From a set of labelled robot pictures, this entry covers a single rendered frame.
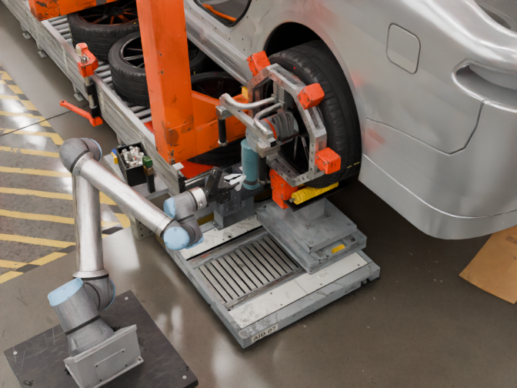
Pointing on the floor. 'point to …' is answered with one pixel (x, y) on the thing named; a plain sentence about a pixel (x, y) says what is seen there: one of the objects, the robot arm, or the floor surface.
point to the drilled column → (139, 228)
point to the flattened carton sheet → (496, 265)
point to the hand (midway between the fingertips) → (242, 175)
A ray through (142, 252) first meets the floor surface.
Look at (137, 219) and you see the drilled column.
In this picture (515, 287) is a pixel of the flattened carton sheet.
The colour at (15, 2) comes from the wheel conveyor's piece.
